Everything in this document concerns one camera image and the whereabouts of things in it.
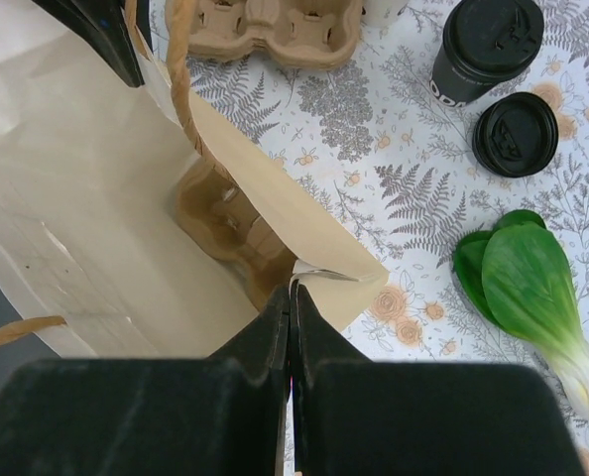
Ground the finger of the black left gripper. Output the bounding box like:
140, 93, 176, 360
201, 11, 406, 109
34, 0, 144, 87

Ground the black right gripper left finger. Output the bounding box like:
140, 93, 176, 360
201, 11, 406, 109
0, 288, 290, 475

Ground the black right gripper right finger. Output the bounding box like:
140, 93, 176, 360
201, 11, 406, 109
290, 283, 584, 475

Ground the brown paper bag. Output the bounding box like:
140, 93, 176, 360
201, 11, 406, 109
0, 1, 388, 358

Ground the single brown cup carrier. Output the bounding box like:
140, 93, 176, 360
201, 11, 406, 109
176, 161, 296, 309

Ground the black sleeved paper cup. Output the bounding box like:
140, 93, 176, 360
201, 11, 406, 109
428, 28, 535, 108

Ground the black coffee lid stack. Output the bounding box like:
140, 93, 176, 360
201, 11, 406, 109
471, 92, 559, 179

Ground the brown cardboard cup carrier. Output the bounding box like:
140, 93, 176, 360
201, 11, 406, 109
188, 0, 363, 70

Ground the green white bok choy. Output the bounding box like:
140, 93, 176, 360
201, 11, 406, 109
452, 209, 589, 419

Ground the floral patterned table mat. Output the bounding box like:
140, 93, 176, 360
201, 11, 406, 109
189, 1, 589, 475

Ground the white paper cup stack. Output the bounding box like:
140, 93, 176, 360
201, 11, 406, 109
361, 0, 409, 29

